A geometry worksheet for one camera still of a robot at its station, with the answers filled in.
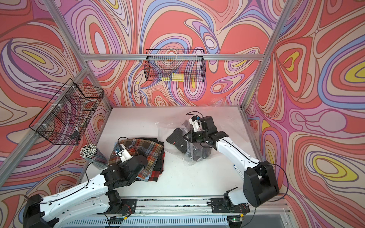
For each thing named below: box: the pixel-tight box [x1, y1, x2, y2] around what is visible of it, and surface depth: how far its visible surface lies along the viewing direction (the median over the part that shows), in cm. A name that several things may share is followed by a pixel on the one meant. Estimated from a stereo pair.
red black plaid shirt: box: [148, 151, 166, 182], surface depth 84 cm
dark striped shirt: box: [165, 119, 212, 162], surface depth 85 cm
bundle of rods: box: [79, 143, 109, 170], surface depth 78 cm
